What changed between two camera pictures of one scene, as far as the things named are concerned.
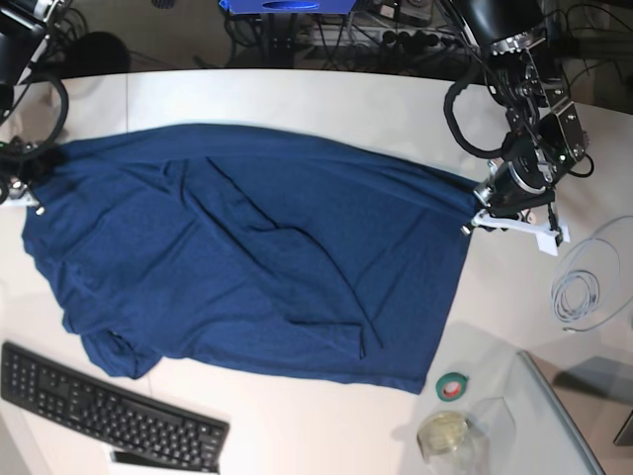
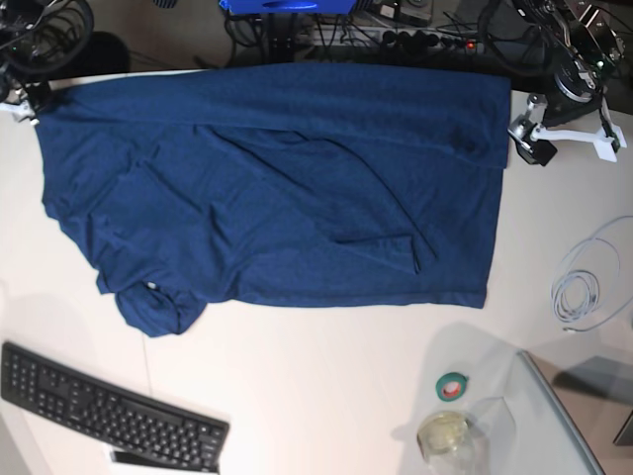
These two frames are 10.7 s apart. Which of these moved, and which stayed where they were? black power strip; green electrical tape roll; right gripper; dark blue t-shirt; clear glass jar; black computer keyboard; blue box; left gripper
Moved: dark blue t-shirt; right gripper; left gripper
Stayed: blue box; green electrical tape roll; black computer keyboard; black power strip; clear glass jar
